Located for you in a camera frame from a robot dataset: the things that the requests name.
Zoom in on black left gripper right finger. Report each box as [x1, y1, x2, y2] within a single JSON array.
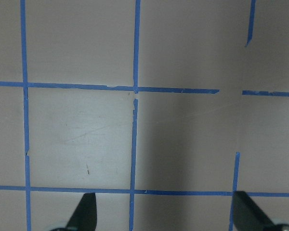
[[232, 191, 289, 231]]

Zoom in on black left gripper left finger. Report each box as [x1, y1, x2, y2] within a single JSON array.
[[65, 193, 97, 231]]

